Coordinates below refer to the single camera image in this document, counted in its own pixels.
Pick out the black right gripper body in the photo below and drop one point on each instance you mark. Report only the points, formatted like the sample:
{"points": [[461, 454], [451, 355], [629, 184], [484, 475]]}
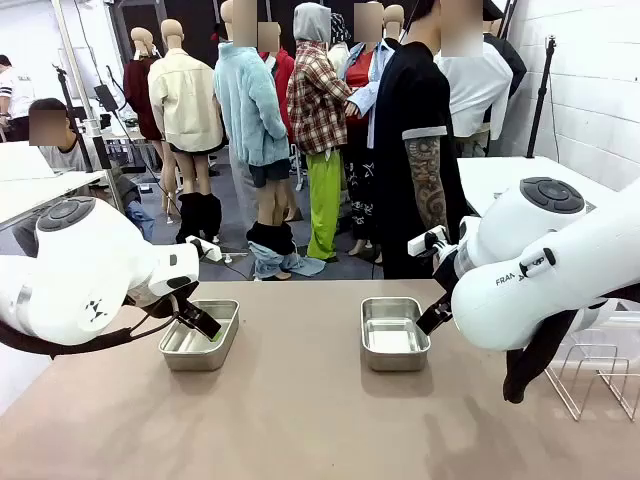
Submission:
{"points": [[446, 267]]}

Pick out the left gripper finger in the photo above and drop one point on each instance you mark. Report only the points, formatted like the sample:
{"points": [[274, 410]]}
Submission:
{"points": [[206, 324], [184, 318]]}

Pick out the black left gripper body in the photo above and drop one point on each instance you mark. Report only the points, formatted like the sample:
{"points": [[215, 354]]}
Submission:
{"points": [[160, 302]]}

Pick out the person's tattooed right forearm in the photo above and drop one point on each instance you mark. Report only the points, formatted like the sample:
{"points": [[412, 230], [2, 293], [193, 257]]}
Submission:
{"points": [[432, 205]]}

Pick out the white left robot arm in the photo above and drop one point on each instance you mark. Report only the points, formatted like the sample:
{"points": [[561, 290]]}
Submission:
{"points": [[75, 270]]}

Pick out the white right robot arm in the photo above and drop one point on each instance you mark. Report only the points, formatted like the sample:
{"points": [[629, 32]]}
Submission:
{"points": [[530, 250]]}

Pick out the rectangular stainless steel container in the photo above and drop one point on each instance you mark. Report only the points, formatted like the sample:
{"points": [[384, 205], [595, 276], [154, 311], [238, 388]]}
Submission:
{"points": [[195, 350], [392, 345]]}

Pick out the black trousers on floor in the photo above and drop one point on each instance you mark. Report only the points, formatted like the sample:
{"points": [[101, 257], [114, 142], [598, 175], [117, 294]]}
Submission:
{"points": [[200, 215]]}

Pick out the blue jeans on floor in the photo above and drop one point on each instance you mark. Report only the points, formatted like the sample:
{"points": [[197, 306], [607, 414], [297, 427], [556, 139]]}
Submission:
{"points": [[280, 262]]}

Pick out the white side table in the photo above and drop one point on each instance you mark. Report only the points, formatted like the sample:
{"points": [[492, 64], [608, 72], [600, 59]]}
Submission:
{"points": [[490, 180]]}

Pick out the person in black t-shirt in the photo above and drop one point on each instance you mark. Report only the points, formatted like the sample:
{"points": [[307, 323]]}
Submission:
{"points": [[405, 100]]}

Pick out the white desk with seated person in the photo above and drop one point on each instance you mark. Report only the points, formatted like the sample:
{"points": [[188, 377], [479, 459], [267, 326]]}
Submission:
{"points": [[30, 180]]}

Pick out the seated person in grey shirt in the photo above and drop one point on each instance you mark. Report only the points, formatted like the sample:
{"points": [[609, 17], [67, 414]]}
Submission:
{"points": [[65, 150]]}

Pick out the mannequin in white shirt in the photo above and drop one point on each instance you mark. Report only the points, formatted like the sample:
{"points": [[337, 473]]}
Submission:
{"points": [[475, 90]]}

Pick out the mannequin in blue shirt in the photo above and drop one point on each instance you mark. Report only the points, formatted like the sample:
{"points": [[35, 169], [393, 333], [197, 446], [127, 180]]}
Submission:
{"points": [[362, 100]]}

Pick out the black tall light stand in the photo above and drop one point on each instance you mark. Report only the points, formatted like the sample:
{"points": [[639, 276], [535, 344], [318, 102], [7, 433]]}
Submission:
{"points": [[542, 95]]}

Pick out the mannequin in cream jacket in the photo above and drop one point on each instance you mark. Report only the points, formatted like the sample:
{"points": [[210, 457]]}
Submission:
{"points": [[185, 100]]}

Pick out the mannequin in maroon clothes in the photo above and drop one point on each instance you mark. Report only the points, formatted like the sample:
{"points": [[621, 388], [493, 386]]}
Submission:
{"points": [[140, 95]]}

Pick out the mannequin in light blue fleece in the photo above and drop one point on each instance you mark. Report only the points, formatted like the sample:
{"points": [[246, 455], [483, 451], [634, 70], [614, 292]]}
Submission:
{"points": [[250, 110]]}

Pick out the mannequin in plaid shirt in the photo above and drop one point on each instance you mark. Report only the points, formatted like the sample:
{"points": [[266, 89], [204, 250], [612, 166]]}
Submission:
{"points": [[315, 100]]}

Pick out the mannequin in black jacket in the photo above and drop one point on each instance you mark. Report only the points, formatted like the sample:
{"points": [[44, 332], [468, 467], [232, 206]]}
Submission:
{"points": [[515, 65]]}

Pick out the black thin tripod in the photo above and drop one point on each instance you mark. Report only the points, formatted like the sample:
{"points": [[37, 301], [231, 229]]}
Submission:
{"points": [[67, 105]]}

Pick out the mannequin in black clothes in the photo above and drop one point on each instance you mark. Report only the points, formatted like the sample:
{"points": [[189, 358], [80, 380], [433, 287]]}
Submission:
{"points": [[394, 22]]}

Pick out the mannequin in red jacket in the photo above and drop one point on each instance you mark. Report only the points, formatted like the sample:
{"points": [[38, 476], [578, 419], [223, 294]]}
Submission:
{"points": [[284, 75]]}

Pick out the person in white shirt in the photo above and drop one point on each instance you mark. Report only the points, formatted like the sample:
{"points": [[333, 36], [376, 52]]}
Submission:
{"points": [[17, 95]]}

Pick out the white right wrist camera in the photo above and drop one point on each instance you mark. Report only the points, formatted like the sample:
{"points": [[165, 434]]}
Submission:
{"points": [[425, 242]]}

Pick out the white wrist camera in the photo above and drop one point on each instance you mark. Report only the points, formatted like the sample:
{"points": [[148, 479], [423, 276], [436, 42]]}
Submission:
{"points": [[425, 242], [207, 250]]}

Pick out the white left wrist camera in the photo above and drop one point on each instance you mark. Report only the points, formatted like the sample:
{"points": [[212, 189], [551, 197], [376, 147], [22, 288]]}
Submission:
{"points": [[207, 250]]}

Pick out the aluminium frame post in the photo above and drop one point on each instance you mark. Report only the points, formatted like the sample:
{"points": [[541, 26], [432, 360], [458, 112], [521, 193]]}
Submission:
{"points": [[80, 65]]}

